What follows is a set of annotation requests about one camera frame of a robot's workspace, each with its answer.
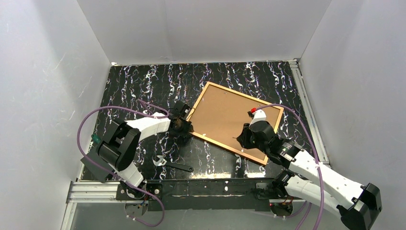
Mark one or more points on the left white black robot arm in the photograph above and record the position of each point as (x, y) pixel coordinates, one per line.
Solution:
(118, 146)

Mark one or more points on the black adjustable wrench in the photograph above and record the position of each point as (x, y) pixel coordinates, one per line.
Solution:
(163, 162)

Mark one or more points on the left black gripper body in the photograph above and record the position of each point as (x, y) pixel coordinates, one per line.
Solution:
(183, 126)

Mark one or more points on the green handled tool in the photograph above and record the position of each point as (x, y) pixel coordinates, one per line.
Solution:
(95, 139)

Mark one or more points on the wooden picture frame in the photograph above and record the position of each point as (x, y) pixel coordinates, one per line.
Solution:
(219, 114)

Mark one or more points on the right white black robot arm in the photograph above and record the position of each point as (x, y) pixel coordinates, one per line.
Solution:
(357, 205)

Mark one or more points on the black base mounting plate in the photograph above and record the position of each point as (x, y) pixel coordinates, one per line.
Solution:
(205, 194)

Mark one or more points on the dark grey flat box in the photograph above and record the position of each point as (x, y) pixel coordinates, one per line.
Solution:
(94, 173)

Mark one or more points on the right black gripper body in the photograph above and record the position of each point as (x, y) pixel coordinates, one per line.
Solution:
(244, 139)

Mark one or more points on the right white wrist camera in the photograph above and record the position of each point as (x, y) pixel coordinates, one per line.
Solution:
(256, 115)

